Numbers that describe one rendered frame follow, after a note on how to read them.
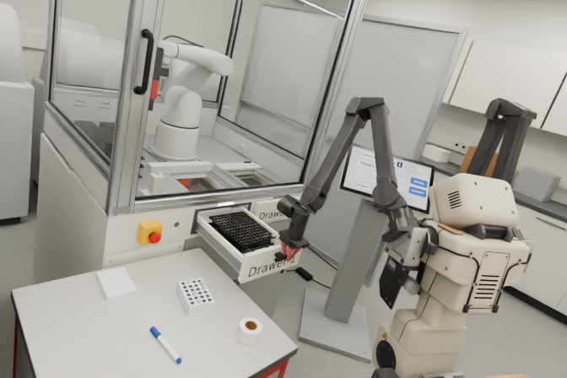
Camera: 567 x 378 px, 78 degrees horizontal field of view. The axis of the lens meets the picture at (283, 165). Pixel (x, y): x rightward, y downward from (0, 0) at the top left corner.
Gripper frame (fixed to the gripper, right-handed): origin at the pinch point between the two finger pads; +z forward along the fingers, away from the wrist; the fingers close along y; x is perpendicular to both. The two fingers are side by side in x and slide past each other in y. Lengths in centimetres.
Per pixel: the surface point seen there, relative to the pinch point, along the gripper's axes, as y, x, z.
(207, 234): 27.8, 16.0, 3.3
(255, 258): 3.0, 13.6, -1.5
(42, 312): 22, 70, 14
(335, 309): 21, -95, 78
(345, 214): 73, -159, 45
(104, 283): 25, 53, 12
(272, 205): 35.1, -23.1, -0.5
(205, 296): 4.5, 29.8, 9.8
